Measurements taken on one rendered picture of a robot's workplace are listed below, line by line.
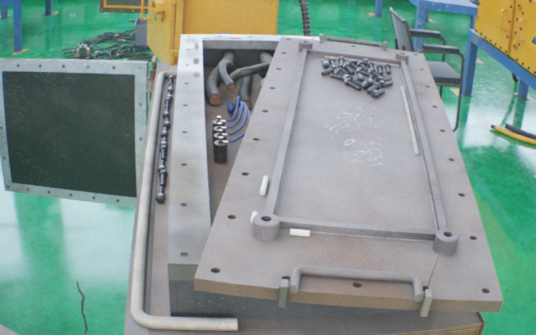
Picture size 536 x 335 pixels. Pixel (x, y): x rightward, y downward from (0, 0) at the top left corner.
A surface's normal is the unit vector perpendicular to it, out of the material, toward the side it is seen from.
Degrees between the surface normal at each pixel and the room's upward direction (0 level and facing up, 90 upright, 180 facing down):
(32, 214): 0
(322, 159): 0
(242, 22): 90
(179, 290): 90
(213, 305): 90
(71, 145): 90
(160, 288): 0
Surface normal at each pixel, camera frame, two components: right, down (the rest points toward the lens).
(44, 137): -0.07, 0.43
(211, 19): 0.14, 0.43
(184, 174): 0.06, -0.90
